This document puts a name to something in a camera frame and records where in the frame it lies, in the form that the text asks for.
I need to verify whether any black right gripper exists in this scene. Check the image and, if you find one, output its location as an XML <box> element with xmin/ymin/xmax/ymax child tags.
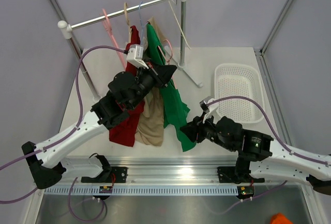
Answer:
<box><xmin>179</xmin><ymin>111</ymin><xmax>235</xmax><ymax>152</ymax></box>

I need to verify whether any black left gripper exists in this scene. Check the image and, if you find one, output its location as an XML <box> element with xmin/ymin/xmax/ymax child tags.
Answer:
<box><xmin>128</xmin><ymin>59</ymin><xmax>176</xmax><ymax>110</ymax></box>

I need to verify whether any green t shirt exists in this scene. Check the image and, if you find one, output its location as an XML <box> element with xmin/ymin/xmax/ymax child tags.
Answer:
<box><xmin>146</xmin><ymin>24</ymin><xmax>195</xmax><ymax>152</ymax></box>

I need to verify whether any beige t shirt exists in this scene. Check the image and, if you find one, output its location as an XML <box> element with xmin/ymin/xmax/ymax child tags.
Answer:
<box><xmin>135</xmin><ymin>17</ymin><xmax>166</xmax><ymax>146</ymax></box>

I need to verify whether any blue wire hanger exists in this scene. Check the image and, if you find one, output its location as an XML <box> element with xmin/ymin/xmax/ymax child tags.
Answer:
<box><xmin>138</xmin><ymin>1</ymin><xmax>144</xmax><ymax>44</ymax></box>

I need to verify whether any red t shirt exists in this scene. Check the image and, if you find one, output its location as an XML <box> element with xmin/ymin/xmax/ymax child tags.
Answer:
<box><xmin>109</xmin><ymin>25</ymin><xmax>145</xmax><ymax>147</ymax></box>

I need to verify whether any beige wooden hanger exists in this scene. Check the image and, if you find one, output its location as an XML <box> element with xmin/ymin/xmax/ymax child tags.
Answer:
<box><xmin>124</xmin><ymin>2</ymin><xmax>132</xmax><ymax>43</ymax></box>

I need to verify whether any pink wire hanger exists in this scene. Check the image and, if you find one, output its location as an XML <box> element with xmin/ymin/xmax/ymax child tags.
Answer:
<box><xmin>157</xmin><ymin>39</ymin><xmax>173</xmax><ymax>65</ymax></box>

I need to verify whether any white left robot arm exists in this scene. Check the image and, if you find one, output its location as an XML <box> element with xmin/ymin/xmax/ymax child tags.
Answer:
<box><xmin>22</xmin><ymin>63</ymin><xmax>176</xmax><ymax>189</ymax></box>

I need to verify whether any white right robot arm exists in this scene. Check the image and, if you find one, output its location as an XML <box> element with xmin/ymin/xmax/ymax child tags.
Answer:
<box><xmin>180</xmin><ymin>116</ymin><xmax>330</xmax><ymax>195</ymax></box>

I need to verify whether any thick pink plastic hanger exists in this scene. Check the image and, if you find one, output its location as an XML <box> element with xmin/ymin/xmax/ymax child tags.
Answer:
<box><xmin>102</xmin><ymin>9</ymin><xmax>126</xmax><ymax>69</ymax></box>

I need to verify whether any white perforated plastic basket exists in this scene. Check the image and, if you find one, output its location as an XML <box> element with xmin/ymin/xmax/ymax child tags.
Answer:
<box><xmin>214</xmin><ymin>63</ymin><xmax>265</xmax><ymax>124</ymax></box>

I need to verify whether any metal clothes rack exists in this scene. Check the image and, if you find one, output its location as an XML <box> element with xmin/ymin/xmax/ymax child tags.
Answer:
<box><xmin>57</xmin><ymin>0</ymin><xmax>203</xmax><ymax>106</ymax></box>

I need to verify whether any orange cloth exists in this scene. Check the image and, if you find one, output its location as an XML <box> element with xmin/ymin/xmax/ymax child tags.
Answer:
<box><xmin>270</xmin><ymin>213</ymin><xmax>292</xmax><ymax>224</ymax></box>

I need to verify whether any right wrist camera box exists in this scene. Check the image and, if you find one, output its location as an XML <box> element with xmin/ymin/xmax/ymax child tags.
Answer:
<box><xmin>200</xmin><ymin>96</ymin><xmax>217</xmax><ymax>123</ymax></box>

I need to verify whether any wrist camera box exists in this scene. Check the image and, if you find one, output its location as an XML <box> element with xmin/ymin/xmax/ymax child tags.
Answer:
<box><xmin>126</xmin><ymin>44</ymin><xmax>148</xmax><ymax>69</ymax></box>
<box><xmin>200</xmin><ymin>96</ymin><xmax>217</xmax><ymax>123</ymax></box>

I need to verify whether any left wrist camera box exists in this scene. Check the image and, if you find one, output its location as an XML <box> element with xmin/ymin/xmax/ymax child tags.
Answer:
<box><xmin>126</xmin><ymin>44</ymin><xmax>148</xmax><ymax>69</ymax></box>

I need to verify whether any aluminium mounting rail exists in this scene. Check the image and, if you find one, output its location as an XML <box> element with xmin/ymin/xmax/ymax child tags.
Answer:
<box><xmin>33</xmin><ymin>155</ymin><xmax>315</xmax><ymax>185</ymax></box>

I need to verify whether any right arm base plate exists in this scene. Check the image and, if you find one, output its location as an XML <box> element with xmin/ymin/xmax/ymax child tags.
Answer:
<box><xmin>217</xmin><ymin>166</ymin><xmax>265</xmax><ymax>184</ymax></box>

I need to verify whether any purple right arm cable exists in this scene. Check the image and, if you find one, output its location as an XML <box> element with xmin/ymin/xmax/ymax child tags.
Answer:
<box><xmin>206</xmin><ymin>97</ymin><xmax>331</xmax><ymax>214</ymax></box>

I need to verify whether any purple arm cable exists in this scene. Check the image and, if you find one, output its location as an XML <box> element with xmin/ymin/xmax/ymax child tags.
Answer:
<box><xmin>0</xmin><ymin>45</ymin><xmax>130</xmax><ymax>205</ymax></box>
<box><xmin>206</xmin><ymin>97</ymin><xmax>331</xmax><ymax>214</ymax></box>

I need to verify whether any white slotted cable duct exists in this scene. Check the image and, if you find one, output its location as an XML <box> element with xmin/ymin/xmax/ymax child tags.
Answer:
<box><xmin>44</xmin><ymin>185</ymin><xmax>238</xmax><ymax>196</ymax></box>

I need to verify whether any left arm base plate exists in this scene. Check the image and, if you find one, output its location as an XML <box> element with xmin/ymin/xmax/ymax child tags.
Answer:
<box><xmin>103</xmin><ymin>166</ymin><xmax>128</xmax><ymax>184</ymax></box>

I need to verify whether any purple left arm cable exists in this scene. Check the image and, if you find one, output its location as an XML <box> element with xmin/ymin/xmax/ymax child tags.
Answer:
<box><xmin>0</xmin><ymin>45</ymin><xmax>130</xmax><ymax>205</ymax></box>

